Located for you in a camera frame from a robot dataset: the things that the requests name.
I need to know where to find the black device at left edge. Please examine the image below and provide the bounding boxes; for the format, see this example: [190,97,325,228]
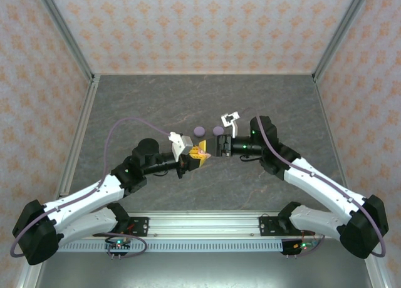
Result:
[168,131,194,163]

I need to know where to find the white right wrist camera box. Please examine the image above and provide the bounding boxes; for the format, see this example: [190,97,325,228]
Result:
[220,111,241,139]

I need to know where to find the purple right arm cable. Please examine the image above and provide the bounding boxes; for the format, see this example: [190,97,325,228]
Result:
[239,108,386,258]

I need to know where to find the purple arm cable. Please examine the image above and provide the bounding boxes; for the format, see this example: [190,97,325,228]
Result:
[10,117,172,259]
[239,108,386,258]

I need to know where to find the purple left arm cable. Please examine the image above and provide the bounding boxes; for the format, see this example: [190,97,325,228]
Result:
[10,117,172,259]

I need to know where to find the wide aluminium base rail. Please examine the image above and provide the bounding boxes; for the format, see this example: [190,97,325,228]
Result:
[59,211,345,240]

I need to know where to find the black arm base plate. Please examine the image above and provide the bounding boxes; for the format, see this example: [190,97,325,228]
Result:
[259,215,292,238]
[120,217,150,238]

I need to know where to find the slotted grey cable duct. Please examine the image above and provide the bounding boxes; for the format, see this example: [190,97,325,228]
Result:
[58,240,284,254]

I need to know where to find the aluminium side rail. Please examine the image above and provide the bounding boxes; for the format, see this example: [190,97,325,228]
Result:
[58,75,101,201]
[313,76,348,182]

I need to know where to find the aluminium corner post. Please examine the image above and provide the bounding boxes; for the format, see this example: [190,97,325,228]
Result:
[33,0,96,82]
[312,0,376,83]

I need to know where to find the aluminium lower frame bar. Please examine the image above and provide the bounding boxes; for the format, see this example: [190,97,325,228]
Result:
[365,258,389,288]
[16,262,41,288]

